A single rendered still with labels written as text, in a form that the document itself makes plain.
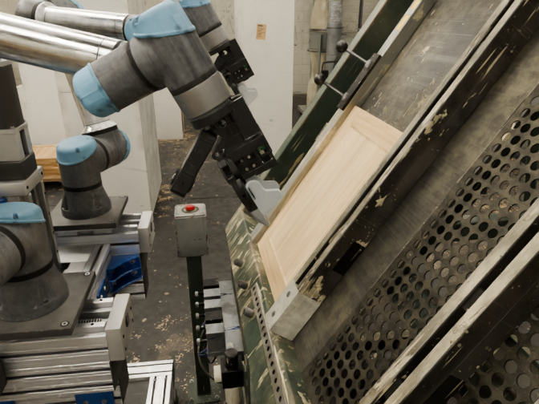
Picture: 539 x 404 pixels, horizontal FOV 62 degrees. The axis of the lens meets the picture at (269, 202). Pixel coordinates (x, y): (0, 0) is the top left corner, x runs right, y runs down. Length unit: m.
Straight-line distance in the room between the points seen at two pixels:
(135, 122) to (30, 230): 2.59
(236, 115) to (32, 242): 0.54
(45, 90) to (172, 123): 1.66
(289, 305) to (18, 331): 0.58
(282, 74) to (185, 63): 4.37
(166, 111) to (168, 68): 5.59
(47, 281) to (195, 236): 0.77
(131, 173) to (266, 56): 2.06
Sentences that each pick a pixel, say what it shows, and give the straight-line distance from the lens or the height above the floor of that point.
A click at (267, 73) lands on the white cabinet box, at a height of 1.00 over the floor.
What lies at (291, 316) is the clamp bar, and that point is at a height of 0.96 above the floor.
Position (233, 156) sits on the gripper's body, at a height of 1.44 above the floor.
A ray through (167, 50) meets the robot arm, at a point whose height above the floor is 1.59.
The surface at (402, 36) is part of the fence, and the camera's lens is 1.50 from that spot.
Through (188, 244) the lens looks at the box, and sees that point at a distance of 1.74.
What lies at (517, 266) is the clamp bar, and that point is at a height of 1.32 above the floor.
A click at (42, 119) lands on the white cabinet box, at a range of 5.53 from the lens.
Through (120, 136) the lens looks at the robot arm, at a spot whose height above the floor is 1.24.
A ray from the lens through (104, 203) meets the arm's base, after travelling 1.52.
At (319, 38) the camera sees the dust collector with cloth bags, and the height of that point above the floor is 1.23.
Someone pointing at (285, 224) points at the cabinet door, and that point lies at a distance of 1.44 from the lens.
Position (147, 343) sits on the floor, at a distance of 2.58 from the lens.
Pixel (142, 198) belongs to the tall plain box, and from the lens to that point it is 3.74.
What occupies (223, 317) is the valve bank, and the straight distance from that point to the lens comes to 1.47.
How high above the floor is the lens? 1.64
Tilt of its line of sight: 23 degrees down
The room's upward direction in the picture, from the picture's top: straight up
